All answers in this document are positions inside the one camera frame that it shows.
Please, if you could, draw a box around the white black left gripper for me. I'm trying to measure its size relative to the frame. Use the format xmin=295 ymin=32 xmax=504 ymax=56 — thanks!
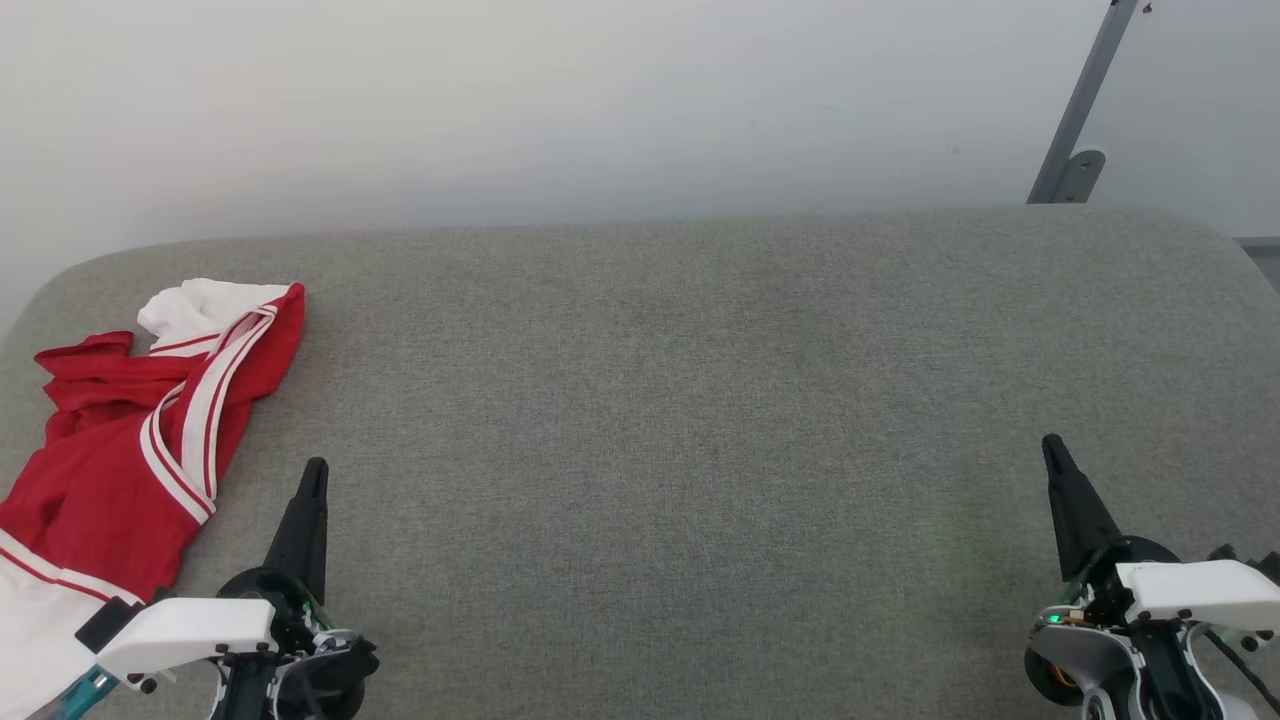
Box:
xmin=95 ymin=458 xmax=333 ymax=683

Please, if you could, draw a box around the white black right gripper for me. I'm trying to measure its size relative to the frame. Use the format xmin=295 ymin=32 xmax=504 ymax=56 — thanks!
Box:
xmin=1042 ymin=433 xmax=1280 ymax=641

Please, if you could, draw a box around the red and white jersey garment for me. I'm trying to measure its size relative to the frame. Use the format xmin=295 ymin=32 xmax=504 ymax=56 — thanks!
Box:
xmin=0 ymin=278 xmax=307 ymax=720

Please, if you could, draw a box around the grey fabric sofa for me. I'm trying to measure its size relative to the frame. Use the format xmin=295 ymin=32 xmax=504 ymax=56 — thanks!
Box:
xmin=0 ymin=205 xmax=1280 ymax=720

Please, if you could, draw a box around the slanted metal support pole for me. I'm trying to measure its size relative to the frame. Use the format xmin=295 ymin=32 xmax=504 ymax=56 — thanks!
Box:
xmin=1028 ymin=0 xmax=1141 ymax=204

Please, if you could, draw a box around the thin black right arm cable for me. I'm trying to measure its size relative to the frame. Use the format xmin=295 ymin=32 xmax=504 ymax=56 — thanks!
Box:
xmin=1195 ymin=625 xmax=1280 ymax=711

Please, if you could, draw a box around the teal cable connector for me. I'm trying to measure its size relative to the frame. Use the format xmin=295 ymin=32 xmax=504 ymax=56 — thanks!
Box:
xmin=50 ymin=665 xmax=121 ymax=720

